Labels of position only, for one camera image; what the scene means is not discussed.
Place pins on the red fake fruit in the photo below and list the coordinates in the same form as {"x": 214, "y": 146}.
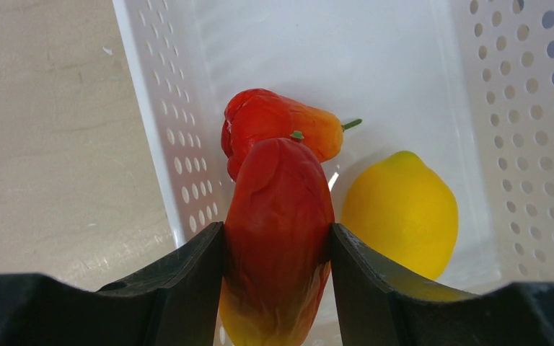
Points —
{"x": 277, "y": 252}

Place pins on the white plastic basket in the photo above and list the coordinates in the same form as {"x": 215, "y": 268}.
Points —
{"x": 468, "y": 86}

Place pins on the yellow fake lemon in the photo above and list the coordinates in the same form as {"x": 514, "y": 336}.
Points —
{"x": 404, "y": 210}

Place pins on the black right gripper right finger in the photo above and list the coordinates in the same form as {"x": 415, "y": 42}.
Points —
{"x": 380, "y": 302}

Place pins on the red fake pear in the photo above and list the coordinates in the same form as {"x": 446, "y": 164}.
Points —
{"x": 256, "y": 114}

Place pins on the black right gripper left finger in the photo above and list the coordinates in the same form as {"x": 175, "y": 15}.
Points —
{"x": 172, "y": 301}

